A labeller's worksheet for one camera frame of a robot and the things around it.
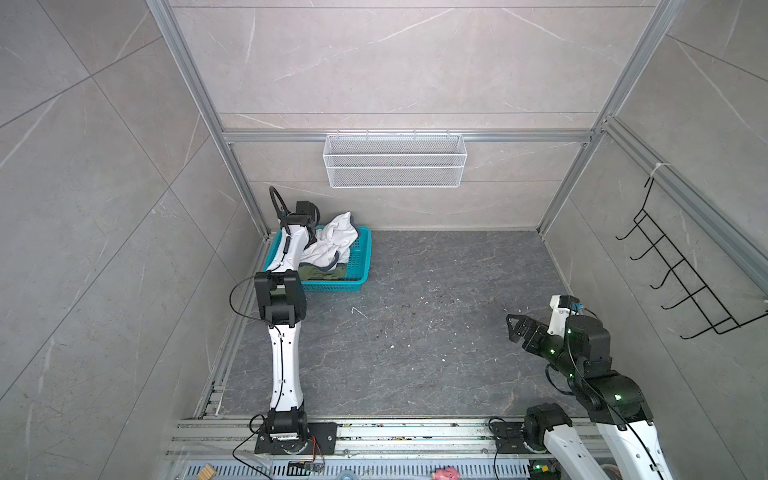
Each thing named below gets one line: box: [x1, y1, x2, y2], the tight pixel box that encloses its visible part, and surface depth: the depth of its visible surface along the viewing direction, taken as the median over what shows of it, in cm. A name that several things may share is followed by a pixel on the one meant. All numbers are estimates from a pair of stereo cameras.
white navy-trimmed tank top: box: [299, 211, 360, 272], surface depth 103 cm
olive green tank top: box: [299, 263, 347, 281], surface depth 99 cm
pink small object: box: [432, 466, 461, 480], surface depth 67 cm
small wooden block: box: [198, 463, 215, 480], surface depth 70 cm
